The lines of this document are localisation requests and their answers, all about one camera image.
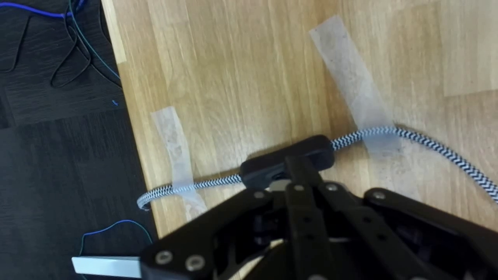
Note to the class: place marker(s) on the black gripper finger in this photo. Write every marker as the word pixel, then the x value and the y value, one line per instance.
pixel 306 231

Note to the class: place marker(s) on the clear tape strip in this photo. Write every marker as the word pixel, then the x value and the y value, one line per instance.
pixel 356 86
pixel 172 139

